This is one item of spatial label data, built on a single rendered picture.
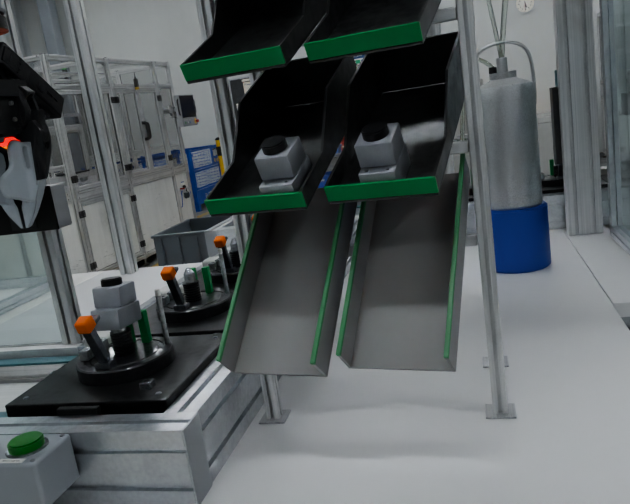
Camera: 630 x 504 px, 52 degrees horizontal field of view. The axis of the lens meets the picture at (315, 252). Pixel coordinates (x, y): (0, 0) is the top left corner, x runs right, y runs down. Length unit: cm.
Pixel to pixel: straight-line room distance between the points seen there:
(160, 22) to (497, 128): 1145
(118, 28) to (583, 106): 1176
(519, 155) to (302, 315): 85
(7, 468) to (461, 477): 52
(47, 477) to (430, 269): 51
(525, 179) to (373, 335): 84
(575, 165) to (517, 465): 120
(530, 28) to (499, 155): 978
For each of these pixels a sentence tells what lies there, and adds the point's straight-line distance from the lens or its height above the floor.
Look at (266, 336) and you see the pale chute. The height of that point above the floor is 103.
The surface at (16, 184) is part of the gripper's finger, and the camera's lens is 73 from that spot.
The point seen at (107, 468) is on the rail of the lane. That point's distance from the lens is 87.
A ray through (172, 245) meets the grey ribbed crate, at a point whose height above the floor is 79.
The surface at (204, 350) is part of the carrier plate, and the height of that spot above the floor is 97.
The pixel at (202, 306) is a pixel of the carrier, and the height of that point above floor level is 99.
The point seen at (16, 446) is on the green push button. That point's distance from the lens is 85.
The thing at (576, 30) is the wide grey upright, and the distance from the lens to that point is 190.
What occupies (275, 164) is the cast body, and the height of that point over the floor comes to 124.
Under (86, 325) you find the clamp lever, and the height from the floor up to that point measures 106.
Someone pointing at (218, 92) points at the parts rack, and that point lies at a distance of 90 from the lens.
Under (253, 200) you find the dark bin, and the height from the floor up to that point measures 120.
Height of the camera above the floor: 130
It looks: 12 degrees down
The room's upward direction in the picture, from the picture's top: 8 degrees counter-clockwise
